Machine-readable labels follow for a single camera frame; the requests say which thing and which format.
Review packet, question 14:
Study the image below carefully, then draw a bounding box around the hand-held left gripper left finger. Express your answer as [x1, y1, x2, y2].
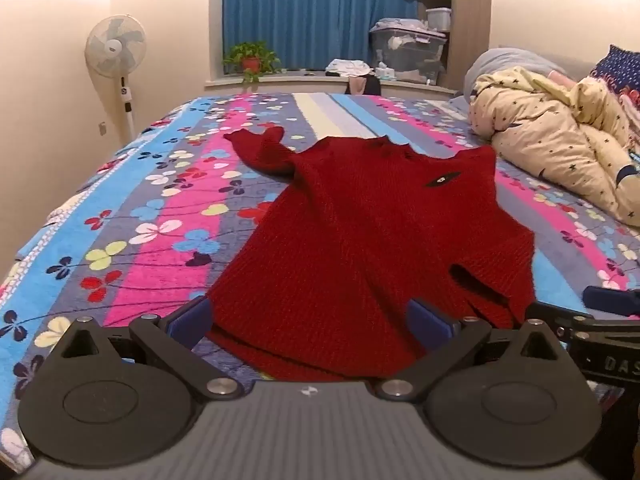
[60, 296, 246, 402]

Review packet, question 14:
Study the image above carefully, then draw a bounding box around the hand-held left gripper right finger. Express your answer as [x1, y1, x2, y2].
[375, 299, 563, 403]

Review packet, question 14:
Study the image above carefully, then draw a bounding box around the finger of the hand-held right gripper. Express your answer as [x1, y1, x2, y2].
[582, 285, 640, 318]
[531, 302, 640, 335]

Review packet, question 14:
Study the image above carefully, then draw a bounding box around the red knit sweater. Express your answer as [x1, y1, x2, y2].
[222, 126, 537, 382]

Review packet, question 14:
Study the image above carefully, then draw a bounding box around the white clothes pile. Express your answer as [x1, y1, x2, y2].
[325, 59, 374, 79]

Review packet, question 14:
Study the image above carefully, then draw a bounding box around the flowered striped bed blanket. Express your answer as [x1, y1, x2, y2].
[0, 91, 640, 476]

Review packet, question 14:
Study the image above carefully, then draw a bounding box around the cream star print quilt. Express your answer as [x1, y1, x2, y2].
[470, 66, 640, 227]

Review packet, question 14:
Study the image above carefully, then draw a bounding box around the navy patterned pillow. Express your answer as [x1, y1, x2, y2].
[590, 44, 640, 111]

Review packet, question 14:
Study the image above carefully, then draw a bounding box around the grey pillow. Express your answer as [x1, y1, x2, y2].
[462, 47, 571, 106]

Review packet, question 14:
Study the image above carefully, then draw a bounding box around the potted green plant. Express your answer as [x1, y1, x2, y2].
[222, 41, 284, 85]

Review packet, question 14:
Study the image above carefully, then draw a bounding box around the clear plastic storage bin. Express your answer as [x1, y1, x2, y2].
[369, 18, 447, 86]

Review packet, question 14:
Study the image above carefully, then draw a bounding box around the white standing fan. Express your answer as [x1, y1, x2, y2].
[84, 14, 147, 144]

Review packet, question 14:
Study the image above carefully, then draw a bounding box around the small white storage box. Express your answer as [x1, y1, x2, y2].
[425, 7, 454, 31]

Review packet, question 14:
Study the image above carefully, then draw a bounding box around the wooden shelf unit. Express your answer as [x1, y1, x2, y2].
[416, 0, 493, 92]

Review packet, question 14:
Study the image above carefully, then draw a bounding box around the blue curtain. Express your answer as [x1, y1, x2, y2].
[221, 0, 422, 72]

